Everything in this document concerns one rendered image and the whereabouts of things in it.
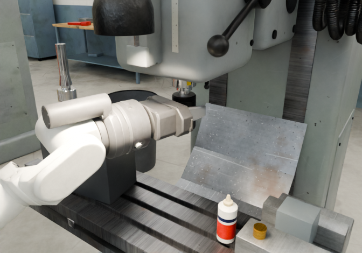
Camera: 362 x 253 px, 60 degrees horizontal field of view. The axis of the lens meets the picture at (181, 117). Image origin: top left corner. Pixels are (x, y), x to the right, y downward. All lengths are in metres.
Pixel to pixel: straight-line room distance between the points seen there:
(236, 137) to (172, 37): 0.55
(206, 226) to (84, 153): 0.39
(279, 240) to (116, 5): 0.44
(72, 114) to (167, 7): 0.21
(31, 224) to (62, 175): 1.99
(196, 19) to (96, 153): 0.24
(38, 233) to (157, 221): 1.64
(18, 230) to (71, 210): 1.61
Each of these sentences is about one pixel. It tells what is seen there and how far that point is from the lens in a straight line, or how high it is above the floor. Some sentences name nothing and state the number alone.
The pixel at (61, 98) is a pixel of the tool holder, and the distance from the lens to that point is 0.85.
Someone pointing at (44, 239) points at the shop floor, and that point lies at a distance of 2.30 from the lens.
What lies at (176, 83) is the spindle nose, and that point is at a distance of 0.59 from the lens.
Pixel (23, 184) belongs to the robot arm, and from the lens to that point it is 0.47.
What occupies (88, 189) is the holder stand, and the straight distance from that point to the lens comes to 0.86.
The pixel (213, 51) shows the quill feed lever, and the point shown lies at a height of 1.37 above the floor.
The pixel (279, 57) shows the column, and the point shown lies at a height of 1.28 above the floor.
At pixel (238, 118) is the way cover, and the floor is 1.09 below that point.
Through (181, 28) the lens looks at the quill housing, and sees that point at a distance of 0.48.
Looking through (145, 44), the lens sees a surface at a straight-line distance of 0.48.
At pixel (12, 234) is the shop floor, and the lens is 2.42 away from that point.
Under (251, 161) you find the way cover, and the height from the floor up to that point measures 0.98.
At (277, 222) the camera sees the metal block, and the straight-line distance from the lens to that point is 0.60.
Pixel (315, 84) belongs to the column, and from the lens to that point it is 0.90.
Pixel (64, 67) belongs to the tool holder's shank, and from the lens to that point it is 0.84.
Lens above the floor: 1.44
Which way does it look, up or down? 21 degrees down
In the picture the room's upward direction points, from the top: straight up
